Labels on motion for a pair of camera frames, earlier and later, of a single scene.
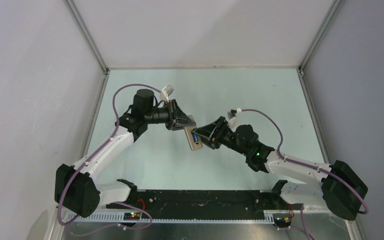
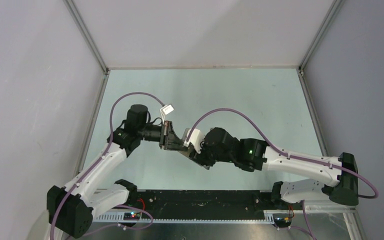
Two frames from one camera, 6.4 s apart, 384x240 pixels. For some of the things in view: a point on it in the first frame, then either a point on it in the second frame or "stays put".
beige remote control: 194,146 -> 187,153
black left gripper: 180,119 -> 168,139
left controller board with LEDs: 131,216 stays put
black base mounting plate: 203,204 stays put
